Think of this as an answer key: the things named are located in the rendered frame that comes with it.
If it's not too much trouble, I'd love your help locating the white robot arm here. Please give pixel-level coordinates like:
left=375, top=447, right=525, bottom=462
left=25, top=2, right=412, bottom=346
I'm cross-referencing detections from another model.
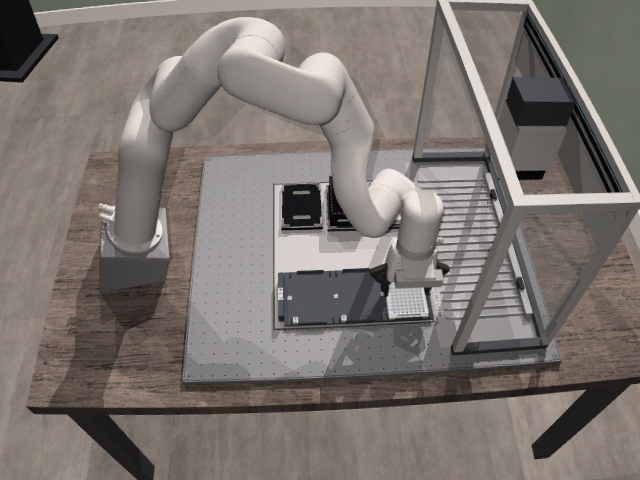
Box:
left=98, top=17, right=444, bottom=289

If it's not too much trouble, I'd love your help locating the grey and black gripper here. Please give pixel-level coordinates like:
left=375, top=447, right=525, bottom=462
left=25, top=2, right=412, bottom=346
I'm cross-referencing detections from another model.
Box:
left=369, top=239, right=450, bottom=297

